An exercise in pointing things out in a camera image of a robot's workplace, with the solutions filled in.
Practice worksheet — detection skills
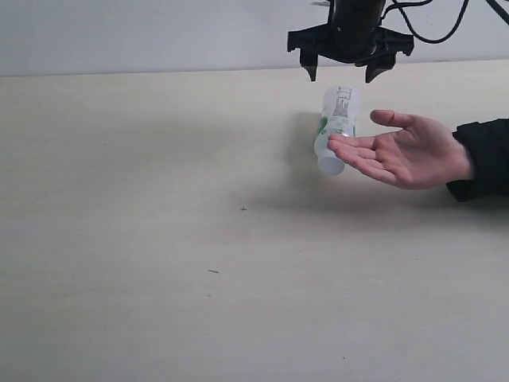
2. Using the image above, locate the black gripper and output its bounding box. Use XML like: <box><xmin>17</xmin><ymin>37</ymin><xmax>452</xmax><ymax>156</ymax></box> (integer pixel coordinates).
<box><xmin>287</xmin><ymin>0</ymin><xmax>414</xmax><ymax>84</ymax></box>

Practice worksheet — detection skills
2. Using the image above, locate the small white-capped clear bottle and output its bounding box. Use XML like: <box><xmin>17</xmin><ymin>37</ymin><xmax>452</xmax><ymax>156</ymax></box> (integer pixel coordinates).
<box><xmin>313</xmin><ymin>84</ymin><xmax>359</xmax><ymax>177</ymax></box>

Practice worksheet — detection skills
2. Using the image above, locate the person's open bare hand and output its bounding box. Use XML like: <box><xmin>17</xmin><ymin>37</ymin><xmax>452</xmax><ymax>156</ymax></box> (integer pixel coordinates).
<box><xmin>328</xmin><ymin>110</ymin><xmax>473</xmax><ymax>190</ymax></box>

